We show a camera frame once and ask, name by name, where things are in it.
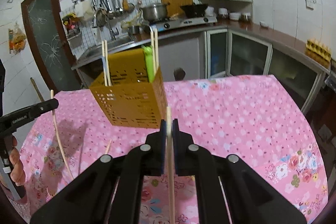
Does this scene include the wooden chopstick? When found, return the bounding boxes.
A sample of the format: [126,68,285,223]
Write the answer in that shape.
[154,28,159,72]
[101,40,108,86]
[150,29,156,71]
[104,139,112,155]
[166,106,175,223]
[50,89,74,180]

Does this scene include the blue plastic spoon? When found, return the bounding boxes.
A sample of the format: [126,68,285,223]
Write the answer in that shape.
[105,55,112,86]

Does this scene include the steel kitchen sink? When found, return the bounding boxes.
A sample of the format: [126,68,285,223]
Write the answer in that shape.
[80,36,134,59]

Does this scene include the chrome kitchen faucet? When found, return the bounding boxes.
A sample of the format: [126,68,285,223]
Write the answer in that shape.
[92,8,116,40]

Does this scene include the person left hand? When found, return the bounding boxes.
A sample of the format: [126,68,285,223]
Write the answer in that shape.
[10,136,26,186]

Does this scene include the hanging yellow bag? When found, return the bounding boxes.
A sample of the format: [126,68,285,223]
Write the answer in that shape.
[8,22,27,54]

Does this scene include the yellow perforated utensil holder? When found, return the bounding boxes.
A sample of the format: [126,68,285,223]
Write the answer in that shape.
[89,48,167,128]

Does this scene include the dark wooden glass door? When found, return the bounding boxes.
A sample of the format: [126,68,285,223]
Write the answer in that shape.
[21,0,81,93]

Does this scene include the yellow egg tray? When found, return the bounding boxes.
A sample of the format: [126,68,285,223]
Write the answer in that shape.
[306,39,331,61]

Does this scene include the steel gas stove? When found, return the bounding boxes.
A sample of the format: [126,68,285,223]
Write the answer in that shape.
[149,16,218,32]

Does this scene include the steel cooking pot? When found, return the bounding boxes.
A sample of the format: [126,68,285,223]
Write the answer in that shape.
[140,3,169,21]

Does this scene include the stacked white bowls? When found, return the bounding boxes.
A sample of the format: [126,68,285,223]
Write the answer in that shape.
[217,7,252,22]

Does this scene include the black wok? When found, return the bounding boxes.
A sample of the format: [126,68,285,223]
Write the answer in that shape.
[180,3,208,18]

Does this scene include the white wall switch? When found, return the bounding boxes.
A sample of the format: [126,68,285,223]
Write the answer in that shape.
[305,0,316,10]

